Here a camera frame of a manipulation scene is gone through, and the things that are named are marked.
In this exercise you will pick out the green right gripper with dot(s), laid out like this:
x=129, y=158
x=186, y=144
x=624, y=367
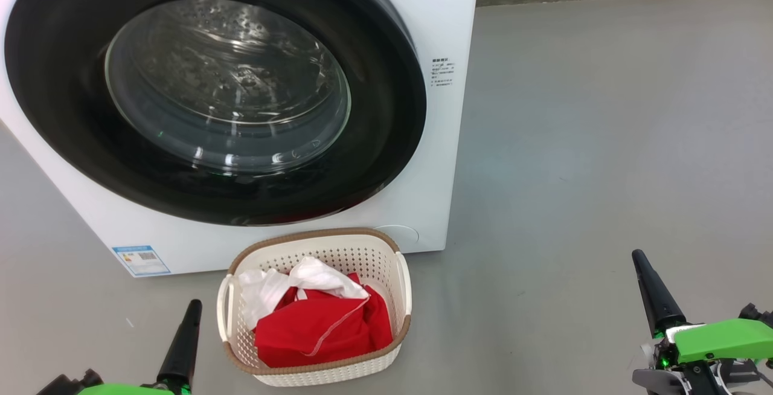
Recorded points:
x=724, y=340

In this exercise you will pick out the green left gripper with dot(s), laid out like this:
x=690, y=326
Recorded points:
x=121, y=390

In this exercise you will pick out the red and white garment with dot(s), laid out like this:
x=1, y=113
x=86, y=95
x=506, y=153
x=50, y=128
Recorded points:
x=326, y=328

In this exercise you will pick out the black round glass washer door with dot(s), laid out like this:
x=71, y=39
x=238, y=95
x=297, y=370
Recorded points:
x=60, y=117

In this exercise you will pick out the cream perforated laundry basket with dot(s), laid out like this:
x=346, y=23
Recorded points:
x=338, y=250

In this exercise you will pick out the blue energy label sticker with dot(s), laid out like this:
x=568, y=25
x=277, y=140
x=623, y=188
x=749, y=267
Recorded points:
x=141, y=261

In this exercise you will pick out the round filter cover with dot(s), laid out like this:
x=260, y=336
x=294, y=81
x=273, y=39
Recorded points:
x=403, y=233

